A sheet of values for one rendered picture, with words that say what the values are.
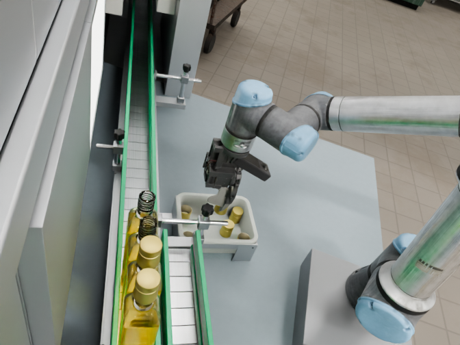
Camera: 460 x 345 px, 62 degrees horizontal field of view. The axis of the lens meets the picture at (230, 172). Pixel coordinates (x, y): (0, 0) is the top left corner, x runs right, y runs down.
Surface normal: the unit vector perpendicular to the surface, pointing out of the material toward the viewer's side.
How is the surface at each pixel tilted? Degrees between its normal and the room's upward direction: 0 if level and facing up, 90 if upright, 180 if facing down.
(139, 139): 0
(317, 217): 0
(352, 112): 70
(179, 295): 0
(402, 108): 58
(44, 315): 90
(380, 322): 98
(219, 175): 90
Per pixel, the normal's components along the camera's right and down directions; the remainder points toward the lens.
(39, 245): 0.15, 0.70
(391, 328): -0.60, 0.54
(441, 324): 0.26, -0.71
